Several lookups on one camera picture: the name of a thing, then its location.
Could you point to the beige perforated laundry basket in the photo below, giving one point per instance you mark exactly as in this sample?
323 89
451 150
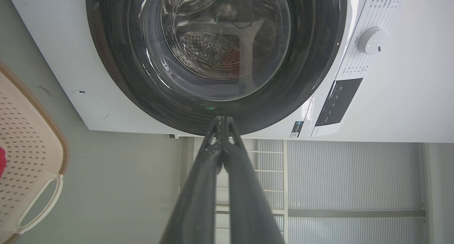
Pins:
25 159

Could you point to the black round washing machine door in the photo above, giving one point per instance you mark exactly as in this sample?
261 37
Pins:
220 59

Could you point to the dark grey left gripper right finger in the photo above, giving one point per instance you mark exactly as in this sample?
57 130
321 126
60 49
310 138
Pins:
248 201

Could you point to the red garment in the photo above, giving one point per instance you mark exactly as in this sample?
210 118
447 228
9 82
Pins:
2 162

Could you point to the white washing machine dial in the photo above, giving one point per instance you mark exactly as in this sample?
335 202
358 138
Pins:
371 40

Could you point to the white front-load washing machine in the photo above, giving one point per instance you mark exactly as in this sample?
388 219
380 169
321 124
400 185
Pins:
390 95

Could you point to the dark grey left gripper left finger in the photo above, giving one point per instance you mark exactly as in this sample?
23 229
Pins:
198 201

